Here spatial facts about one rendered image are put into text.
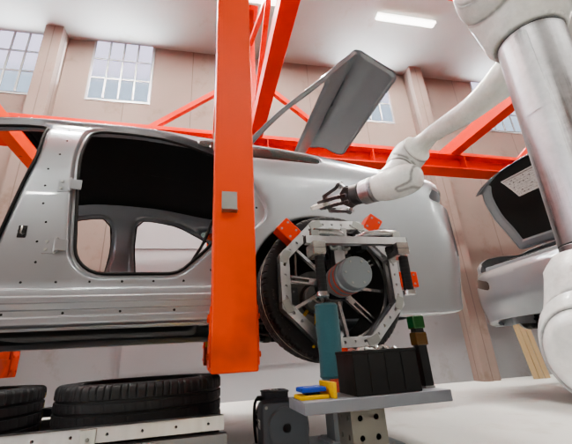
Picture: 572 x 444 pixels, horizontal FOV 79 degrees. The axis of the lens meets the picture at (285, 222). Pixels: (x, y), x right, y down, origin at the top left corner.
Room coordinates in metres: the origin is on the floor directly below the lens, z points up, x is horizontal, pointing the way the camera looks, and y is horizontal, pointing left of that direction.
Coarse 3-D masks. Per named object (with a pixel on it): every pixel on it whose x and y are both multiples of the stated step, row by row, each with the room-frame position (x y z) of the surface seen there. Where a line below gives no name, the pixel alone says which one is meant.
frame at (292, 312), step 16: (320, 224) 1.43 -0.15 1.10; (336, 224) 1.46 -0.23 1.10; (352, 224) 1.47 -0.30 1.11; (288, 256) 1.40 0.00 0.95; (384, 256) 1.52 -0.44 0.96; (288, 272) 1.40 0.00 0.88; (384, 272) 1.56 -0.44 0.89; (288, 288) 1.40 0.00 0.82; (400, 288) 1.52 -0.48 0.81; (288, 304) 1.39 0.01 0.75; (400, 304) 1.51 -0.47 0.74; (304, 320) 1.41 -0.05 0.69; (384, 320) 1.50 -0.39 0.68; (368, 336) 1.48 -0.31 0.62
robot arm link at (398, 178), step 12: (384, 168) 1.00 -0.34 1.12; (396, 168) 0.96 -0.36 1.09; (408, 168) 0.94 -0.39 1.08; (420, 168) 0.96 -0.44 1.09; (372, 180) 1.02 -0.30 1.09; (384, 180) 0.98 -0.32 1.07; (396, 180) 0.96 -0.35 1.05; (408, 180) 0.95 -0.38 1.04; (420, 180) 0.96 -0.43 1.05; (372, 192) 1.04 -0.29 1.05; (384, 192) 1.01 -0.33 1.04; (396, 192) 0.99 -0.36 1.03; (408, 192) 0.98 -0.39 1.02
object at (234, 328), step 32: (224, 0) 1.22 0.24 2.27; (224, 32) 1.22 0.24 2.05; (224, 64) 1.22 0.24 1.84; (224, 96) 1.22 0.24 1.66; (224, 128) 1.22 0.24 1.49; (224, 160) 1.22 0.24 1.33; (224, 192) 1.22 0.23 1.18; (224, 224) 1.23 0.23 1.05; (224, 256) 1.23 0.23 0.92; (224, 288) 1.23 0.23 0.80; (224, 320) 1.23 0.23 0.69; (256, 320) 1.26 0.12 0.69; (224, 352) 1.23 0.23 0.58; (256, 352) 1.25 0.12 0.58
